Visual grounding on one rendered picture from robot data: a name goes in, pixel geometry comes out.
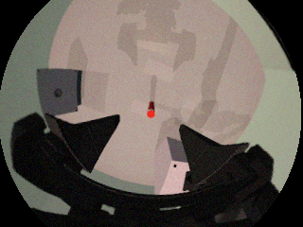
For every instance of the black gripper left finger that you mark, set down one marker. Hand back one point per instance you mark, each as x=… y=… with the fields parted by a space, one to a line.
x=87 y=139

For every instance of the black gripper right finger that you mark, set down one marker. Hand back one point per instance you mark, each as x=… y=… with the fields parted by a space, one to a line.
x=205 y=156

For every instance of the red peg with white band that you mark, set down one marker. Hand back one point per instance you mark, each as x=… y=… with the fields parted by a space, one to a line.
x=151 y=110

